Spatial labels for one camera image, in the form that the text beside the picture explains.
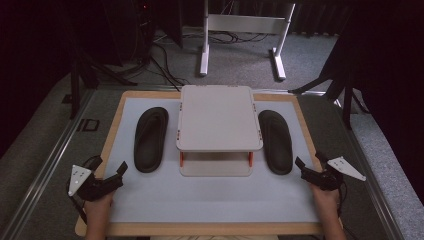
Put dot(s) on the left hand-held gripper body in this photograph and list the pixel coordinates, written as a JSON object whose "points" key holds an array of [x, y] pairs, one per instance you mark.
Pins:
{"points": [[87, 183]]}

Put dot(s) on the white two-tier shoe rack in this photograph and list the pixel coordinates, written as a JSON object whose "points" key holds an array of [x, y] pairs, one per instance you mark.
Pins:
{"points": [[218, 128]]}

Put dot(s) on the person's left hand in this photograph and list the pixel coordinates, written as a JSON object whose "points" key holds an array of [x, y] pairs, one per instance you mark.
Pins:
{"points": [[100, 204]]}

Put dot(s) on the white metal table frame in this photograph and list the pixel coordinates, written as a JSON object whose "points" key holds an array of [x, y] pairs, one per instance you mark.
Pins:
{"points": [[245, 30]]}

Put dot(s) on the black slipper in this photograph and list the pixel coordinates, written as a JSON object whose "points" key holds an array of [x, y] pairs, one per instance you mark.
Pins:
{"points": [[275, 142], [150, 139]]}

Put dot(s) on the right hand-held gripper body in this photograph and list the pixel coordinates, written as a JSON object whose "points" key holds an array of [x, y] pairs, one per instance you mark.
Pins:
{"points": [[328, 173]]}

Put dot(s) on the person's right hand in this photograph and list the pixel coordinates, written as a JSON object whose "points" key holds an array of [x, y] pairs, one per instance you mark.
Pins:
{"points": [[326, 198]]}

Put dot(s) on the white mat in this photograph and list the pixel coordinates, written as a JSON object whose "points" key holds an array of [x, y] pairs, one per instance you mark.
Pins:
{"points": [[213, 196]]}

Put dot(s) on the black tripod stand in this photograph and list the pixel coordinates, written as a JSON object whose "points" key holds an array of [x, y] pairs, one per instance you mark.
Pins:
{"points": [[88, 71], [336, 83]]}

